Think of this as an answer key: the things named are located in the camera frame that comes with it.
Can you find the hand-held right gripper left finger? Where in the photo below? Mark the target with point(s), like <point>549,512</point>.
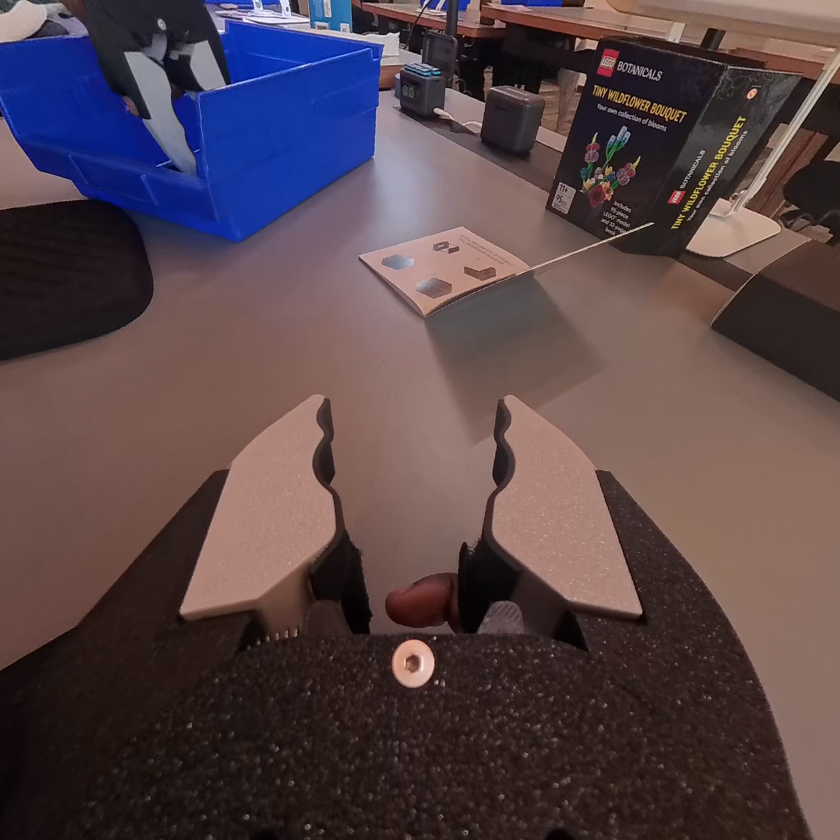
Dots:
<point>263,525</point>

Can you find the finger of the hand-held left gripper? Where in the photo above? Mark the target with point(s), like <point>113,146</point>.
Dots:
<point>206,66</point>
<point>164,112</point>

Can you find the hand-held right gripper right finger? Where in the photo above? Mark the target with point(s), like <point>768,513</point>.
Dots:
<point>565,525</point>

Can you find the blue plastic bin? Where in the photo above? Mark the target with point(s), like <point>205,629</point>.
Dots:
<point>289,131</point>

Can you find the white instruction booklet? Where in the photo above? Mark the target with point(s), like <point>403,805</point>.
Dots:
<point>440,269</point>

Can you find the matte black box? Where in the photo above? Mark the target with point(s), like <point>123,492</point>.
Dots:
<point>794,328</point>

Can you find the black glossy cardboard box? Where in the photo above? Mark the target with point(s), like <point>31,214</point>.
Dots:
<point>656,145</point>

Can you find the grey desk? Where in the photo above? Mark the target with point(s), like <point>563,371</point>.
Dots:
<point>197,394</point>

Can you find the black mesh cushion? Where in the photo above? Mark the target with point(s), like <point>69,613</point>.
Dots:
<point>59,276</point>

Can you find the dark charger block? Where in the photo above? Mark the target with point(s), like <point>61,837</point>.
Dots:
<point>423,89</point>

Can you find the black board on white stand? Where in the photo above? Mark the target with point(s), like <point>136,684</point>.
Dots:
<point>742,230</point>

